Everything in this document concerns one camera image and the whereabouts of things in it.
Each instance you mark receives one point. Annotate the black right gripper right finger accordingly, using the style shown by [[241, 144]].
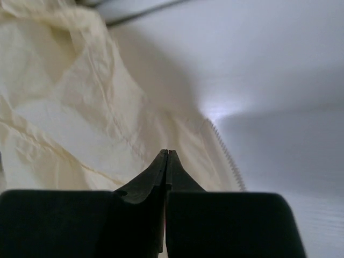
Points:
[[226, 224]]

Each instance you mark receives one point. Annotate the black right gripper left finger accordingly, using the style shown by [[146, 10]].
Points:
[[127, 222]]

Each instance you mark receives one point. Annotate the cream yellow jacket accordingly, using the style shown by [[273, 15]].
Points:
[[73, 118]]

